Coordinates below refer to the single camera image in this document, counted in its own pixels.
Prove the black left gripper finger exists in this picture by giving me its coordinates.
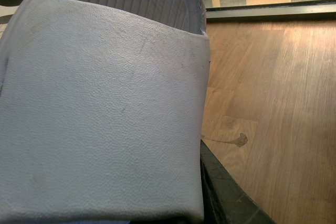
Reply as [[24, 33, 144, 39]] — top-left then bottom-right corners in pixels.
[[200, 141, 274, 224]]

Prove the light blue slipper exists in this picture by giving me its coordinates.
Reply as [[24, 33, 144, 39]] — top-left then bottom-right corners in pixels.
[[1, 0, 209, 223]]

